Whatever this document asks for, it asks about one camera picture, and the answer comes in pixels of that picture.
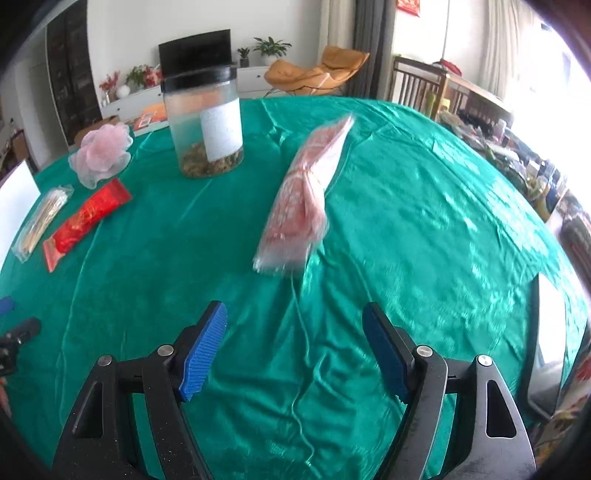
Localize clear cotton swab packet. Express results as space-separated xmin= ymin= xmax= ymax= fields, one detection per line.
xmin=11 ymin=185 xmax=75 ymax=264

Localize pink mesh bath sponge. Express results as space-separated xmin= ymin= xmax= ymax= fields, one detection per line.
xmin=69 ymin=124 xmax=134 ymax=190

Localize pile of household clutter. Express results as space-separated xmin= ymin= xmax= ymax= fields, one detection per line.
xmin=438 ymin=106 xmax=591 ymax=259

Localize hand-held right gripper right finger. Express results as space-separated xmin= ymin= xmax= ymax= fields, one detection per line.
xmin=361 ymin=302 xmax=539 ymax=480

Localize pink plastic bag packet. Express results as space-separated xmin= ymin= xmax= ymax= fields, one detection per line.
xmin=253 ymin=114 xmax=356 ymax=278

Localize red flowers in vase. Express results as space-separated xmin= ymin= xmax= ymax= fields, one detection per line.
xmin=99 ymin=71 xmax=122 ymax=104

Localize white curtain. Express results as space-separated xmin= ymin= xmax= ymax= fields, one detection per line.
xmin=480 ymin=0 xmax=555 ymax=125

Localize orange lounge chair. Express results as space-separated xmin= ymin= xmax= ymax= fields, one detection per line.
xmin=264 ymin=45 xmax=370 ymax=97

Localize orange book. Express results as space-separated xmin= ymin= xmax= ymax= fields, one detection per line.
xmin=134 ymin=104 xmax=169 ymax=130

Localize green patterned tablecloth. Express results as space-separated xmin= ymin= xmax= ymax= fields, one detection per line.
xmin=0 ymin=96 xmax=589 ymax=472

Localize white cardboard box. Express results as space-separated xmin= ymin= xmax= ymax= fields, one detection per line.
xmin=0 ymin=161 xmax=41 ymax=264

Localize red foil packet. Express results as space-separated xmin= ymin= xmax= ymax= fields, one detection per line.
xmin=43 ymin=179 xmax=133 ymax=273

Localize grey curtain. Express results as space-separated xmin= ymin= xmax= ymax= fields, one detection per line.
xmin=355 ymin=0 xmax=398 ymax=100

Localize flowered cloth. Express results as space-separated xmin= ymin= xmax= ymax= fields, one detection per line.
xmin=538 ymin=369 xmax=591 ymax=480

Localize large potted green plant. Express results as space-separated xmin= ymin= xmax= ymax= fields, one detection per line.
xmin=253 ymin=37 xmax=293 ymax=65

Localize leafy potted plant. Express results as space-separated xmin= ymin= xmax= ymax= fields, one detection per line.
xmin=126 ymin=65 xmax=151 ymax=90

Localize clear jar with black lid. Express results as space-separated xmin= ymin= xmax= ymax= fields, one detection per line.
xmin=161 ymin=65 xmax=245 ymax=179

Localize black television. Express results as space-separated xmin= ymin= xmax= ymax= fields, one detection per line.
xmin=158 ymin=29 xmax=232 ymax=77

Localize white television cabinet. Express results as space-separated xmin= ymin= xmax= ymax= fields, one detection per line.
xmin=102 ymin=65 xmax=273 ymax=121

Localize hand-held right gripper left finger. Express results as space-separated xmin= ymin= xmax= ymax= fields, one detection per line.
xmin=52 ymin=300 xmax=228 ymax=480

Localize dark glass display cabinet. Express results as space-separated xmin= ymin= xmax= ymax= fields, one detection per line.
xmin=46 ymin=0 xmax=102 ymax=144

